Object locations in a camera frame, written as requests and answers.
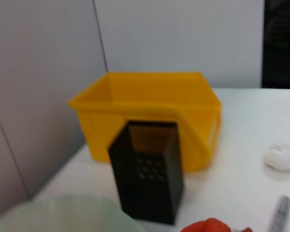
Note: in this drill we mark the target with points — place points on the red-orange fruit with stem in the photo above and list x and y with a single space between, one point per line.
212 226

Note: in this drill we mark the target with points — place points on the white paper ball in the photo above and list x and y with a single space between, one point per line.
279 158

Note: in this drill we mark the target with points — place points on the black mesh pen holder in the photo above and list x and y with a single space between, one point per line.
149 188

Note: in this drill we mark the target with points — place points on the translucent green wavy fruit plate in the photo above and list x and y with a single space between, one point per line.
62 215

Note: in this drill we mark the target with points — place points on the grey marker pen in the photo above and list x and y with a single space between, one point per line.
281 212

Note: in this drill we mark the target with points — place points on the yellow plastic storage bin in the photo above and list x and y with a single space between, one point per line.
149 96

